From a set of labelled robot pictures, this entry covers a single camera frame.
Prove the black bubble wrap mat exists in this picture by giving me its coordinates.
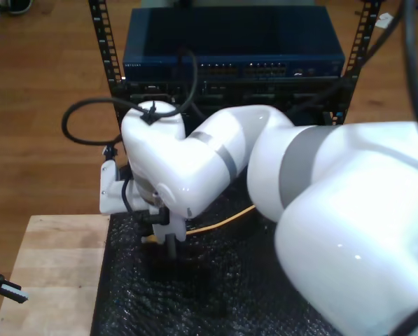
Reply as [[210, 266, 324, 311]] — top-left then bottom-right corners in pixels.
[[89, 188, 339, 336]]

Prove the thick black cable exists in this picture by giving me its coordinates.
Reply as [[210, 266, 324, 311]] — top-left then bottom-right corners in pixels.
[[401, 0, 418, 131]]

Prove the yellow network cable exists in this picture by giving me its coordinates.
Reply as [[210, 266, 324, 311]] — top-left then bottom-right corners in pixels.
[[141, 204, 257, 245]]

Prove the blue network switch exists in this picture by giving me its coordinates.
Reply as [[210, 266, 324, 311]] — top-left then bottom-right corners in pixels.
[[122, 6, 346, 83]]

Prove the crumpled white paper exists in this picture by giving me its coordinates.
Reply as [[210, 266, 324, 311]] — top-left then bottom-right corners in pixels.
[[374, 12, 394, 30]]

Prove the thin black cable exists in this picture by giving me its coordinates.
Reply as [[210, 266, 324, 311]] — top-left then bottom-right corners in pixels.
[[288, 3, 405, 113]]

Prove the dark shoe white sole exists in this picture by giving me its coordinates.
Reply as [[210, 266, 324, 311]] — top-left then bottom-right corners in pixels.
[[8, 0, 34, 14]]

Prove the black rack server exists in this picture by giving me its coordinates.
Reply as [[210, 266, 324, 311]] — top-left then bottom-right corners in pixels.
[[123, 78, 343, 117]]

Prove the black server rack frame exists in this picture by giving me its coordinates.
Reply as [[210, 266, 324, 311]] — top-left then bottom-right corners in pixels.
[[88, 0, 383, 155]]

